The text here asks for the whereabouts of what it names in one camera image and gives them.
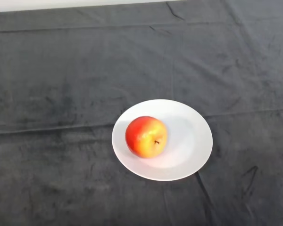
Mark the black cloth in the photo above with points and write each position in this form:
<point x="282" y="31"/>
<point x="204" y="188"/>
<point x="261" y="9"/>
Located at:
<point x="141" y="58"/>

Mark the red yellow apple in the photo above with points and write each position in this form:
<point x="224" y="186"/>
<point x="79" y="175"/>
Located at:
<point x="146" y="137"/>

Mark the white round plate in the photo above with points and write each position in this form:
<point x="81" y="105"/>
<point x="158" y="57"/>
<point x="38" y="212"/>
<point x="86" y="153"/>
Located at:
<point x="186" y="146"/>

